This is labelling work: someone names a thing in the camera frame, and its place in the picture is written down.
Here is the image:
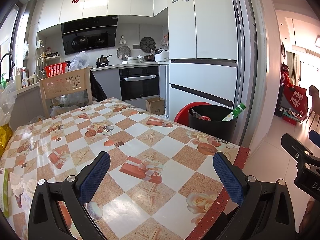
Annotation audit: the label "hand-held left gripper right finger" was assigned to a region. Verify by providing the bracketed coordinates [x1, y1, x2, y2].
[212, 151, 297, 240]

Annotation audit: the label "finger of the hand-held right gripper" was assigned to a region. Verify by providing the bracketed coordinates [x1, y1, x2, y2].
[281, 133, 320, 167]
[309, 129, 320, 143]

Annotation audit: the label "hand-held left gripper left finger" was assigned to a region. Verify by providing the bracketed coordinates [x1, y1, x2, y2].
[28, 151, 111, 240]

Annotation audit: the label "black trash bin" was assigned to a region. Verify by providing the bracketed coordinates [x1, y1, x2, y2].
[188, 104, 238, 144]

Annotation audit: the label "green printed carton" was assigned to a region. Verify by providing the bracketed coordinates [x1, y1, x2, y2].
[221, 102, 247, 122]

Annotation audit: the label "person's right hand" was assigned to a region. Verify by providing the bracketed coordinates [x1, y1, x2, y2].
[299, 196, 320, 240]

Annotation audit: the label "brown dining chair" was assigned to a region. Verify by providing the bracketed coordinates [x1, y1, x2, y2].
[305, 85, 320, 128]

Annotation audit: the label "red gift bag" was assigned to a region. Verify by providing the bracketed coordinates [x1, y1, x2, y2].
[282, 85, 308, 122]

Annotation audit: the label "checkered patterned tablecloth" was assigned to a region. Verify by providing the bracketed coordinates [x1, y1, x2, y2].
[0, 97, 251, 240]

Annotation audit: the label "red hanging decorations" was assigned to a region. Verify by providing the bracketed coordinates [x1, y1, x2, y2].
[280, 62, 295, 93]

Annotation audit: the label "green curtain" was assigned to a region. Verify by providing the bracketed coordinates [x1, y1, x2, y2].
[286, 51, 300, 85]

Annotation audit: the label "white crumpled plastic bag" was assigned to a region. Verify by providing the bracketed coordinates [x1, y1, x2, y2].
[10, 172, 37, 207]

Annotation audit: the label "red plastic stool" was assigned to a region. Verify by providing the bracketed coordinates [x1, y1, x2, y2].
[174, 102, 213, 124]

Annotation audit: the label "dark jacket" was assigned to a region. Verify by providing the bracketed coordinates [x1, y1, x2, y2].
[89, 71, 108, 102]

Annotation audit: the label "cardboard box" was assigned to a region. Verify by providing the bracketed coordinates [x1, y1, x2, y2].
[145, 97, 165, 116]

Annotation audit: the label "green white tissue pack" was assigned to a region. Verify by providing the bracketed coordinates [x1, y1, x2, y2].
[0, 167, 11, 218]

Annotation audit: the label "grey kitchen cabinet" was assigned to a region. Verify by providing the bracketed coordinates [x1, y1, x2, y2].
[12, 64, 168, 120]

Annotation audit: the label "gold foil bag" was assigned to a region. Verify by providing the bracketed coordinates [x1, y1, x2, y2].
[0, 124, 13, 157]

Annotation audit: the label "black built-in oven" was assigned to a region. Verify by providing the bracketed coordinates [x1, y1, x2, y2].
[119, 66, 160, 101]

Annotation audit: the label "beige wooden chair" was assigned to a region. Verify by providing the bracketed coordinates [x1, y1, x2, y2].
[39, 67, 93, 118]

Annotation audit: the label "red plastic basket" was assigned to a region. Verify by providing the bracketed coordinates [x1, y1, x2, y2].
[44, 63, 67, 77]

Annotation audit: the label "large clear plastic bag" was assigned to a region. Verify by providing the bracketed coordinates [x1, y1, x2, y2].
[0, 81, 17, 127]

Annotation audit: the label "black cooking pot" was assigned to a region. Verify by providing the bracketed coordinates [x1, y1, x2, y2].
[96, 54, 112, 67]

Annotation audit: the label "white bag-covered appliance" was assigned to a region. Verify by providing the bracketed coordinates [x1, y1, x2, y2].
[68, 51, 90, 72]

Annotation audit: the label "kitchen shelf rack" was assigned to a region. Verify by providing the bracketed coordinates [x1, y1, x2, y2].
[37, 52, 62, 79]

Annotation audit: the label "white rice cooker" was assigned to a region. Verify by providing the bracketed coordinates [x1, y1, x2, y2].
[154, 49, 170, 62]

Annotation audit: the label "black range hood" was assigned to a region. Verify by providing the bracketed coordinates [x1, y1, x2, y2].
[61, 16, 118, 55]

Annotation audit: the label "black kitchen faucet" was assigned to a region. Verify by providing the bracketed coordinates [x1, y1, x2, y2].
[0, 52, 13, 80]

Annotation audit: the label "white refrigerator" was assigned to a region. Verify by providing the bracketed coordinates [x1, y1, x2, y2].
[165, 0, 239, 120]

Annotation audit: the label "kitchen window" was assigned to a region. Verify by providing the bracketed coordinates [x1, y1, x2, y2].
[0, 7, 20, 55]

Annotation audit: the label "white upper cabinets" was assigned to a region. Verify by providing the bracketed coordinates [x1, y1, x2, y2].
[37, 0, 168, 32]

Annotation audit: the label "grey sliding door frame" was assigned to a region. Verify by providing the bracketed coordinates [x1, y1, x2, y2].
[227, 0, 268, 148]

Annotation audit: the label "round patterned wall plate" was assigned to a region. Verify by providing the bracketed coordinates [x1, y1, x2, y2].
[116, 45, 131, 60]

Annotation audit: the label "dark round wall tray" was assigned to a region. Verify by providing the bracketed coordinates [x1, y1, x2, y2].
[139, 36, 157, 53]

